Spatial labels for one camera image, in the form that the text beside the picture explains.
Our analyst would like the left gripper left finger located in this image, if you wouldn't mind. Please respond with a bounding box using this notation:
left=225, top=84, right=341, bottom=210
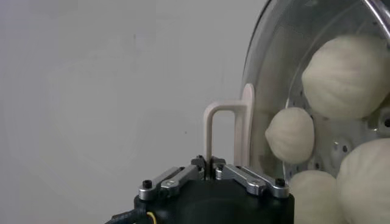
left=138, top=155, right=205, bottom=201

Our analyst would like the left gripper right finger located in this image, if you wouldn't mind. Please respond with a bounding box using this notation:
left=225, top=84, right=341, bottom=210
left=211, top=155, right=290, bottom=199

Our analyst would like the white steamed baozi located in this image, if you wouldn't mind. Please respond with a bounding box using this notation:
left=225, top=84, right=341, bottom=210
left=288, top=169, right=348, bottom=224
left=264, top=107, right=315, bottom=165
left=336, top=138, right=390, bottom=224
left=301, top=34, right=390, bottom=119

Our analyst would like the glass lid with cream handle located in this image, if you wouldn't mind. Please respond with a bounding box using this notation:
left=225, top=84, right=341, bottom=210
left=203, top=0, right=390, bottom=224

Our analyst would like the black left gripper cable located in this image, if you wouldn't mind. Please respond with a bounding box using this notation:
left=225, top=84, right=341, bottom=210
left=105, top=208, right=158, bottom=224

